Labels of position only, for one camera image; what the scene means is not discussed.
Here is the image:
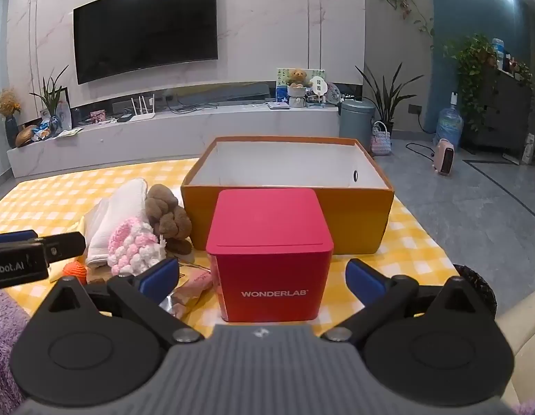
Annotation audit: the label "grey pot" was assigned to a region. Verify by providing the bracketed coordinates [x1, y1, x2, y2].
[289, 84, 309, 108]

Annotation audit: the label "green printed card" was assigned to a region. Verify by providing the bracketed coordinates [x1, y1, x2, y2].
[277, 68, 328, 100]

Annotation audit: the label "black wall television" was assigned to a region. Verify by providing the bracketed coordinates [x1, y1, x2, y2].
[73, 0, 219, 85]

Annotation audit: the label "long-leaf potted plant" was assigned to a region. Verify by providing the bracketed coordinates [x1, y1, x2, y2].
[355, 63, 424, 135]

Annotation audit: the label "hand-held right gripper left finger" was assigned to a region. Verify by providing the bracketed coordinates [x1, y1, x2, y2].
[31, 257, 205, 347]

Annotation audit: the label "white router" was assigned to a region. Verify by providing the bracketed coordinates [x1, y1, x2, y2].
[116, 95, 152, 122]

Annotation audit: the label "white towel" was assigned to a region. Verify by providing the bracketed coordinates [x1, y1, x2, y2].
[83, 178, 153, 267]

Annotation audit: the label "snack bags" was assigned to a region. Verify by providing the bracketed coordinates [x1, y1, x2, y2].
[34, 119, 63, 141]

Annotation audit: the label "pothos plant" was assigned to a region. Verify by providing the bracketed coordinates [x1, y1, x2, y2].
[444, 34, 497, 132]

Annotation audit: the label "blue water jug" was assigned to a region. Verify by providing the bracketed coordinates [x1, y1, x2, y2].
[434, 92, 463, 148]

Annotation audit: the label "yellow checkered tablecloth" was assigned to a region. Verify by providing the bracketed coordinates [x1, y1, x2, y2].
[0, 138, 462, 342]

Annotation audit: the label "orange knit ball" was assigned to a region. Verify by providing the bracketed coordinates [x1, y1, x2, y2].
[62, 261, 89, 286]

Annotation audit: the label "pastel woven bag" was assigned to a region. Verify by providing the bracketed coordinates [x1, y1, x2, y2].
[371, 122, 393, 155]

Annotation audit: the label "pink white knit piece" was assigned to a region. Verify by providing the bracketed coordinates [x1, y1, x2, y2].
[107, 220, 168, 276]

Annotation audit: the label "green plant glass vase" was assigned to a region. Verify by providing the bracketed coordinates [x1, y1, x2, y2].
[29, 66, 70, 115]

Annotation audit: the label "white marble TV console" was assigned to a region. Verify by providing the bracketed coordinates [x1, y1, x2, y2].
[7, 106, 341, 178]

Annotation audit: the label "black cable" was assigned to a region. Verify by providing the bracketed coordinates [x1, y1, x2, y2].
[406, 112, 436, 158]

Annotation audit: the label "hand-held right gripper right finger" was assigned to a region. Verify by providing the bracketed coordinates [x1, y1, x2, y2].
[321, 258, 497, 349]

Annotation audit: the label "orange cardboard box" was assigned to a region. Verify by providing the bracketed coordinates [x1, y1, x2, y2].
[181, 136, 395, 256]

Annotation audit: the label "grey trash can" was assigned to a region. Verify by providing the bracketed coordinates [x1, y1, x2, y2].
[339, 99, 376, 148]

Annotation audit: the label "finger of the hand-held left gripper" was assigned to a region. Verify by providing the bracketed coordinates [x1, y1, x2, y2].
[0, 230, 39, 246]
[43, 232, 86, 264]

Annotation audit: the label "purple fuzzy clothing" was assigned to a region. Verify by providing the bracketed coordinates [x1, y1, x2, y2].
[0, 289, 32, 403]

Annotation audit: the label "hanging vine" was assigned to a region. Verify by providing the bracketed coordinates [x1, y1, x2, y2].
[377, 0, 436, 48]

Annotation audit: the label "brown teddy bear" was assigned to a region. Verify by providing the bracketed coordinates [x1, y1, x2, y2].
[289, 68, 311, 89]

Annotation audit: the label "dark cabinet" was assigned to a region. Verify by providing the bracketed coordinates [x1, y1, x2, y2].
[462, 67, 534, 156]

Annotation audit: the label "cream sofa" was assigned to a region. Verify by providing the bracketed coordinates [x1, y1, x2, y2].
[496, 298, 535, 407]

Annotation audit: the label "brown bread loaf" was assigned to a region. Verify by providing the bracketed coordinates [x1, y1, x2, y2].
[15, 125, 38, 148]

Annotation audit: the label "pink heater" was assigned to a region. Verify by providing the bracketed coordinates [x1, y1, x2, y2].
[432, 138, 456, 176]

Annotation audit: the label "red square box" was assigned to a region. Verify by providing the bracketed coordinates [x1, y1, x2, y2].
[205, 189, 335, 324]

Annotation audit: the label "black furry cushion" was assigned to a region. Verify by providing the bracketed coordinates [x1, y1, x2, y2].
[455, 264, 497, 312]

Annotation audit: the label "vase with dried flowers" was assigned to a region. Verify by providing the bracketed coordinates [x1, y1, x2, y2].
[0, 89, 22, 148]

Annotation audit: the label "pink packet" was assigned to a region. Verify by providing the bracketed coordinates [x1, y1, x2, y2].
[172, 268, 214, 316]

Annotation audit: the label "brown plush toy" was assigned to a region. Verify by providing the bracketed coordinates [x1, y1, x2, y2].
[145, 184, 194, 255]

